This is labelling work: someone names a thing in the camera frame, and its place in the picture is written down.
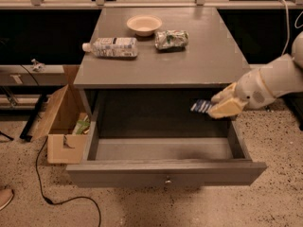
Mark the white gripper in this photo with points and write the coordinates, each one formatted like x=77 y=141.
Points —
x=251 y=90

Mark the dark blue rxbar wrapper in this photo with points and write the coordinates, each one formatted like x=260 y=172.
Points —
x=201 y=106

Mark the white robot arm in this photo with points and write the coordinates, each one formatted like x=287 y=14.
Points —
x=284 y=75

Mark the grey open top drawer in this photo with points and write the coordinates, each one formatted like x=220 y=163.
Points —
x=138 y=138

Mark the grey cabinet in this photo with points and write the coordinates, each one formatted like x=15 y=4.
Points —
x=212 y=56

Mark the white paper bowl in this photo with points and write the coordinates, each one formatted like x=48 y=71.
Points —
x=144 y=25

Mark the clear plastic water bottle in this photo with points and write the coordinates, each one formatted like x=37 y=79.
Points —
x=113 y=47

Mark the green packet in box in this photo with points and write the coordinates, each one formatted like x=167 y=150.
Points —
x=81 y=127

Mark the open cardboard box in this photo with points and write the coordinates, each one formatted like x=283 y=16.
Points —
x=63 y=110

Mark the small clear object on ledge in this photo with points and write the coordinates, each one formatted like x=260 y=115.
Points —
x=37 y=66

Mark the black stand leg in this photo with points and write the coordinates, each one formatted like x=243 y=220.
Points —
x=25 y=132

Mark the beige shoe tip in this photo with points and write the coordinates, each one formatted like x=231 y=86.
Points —
x=6 y=196

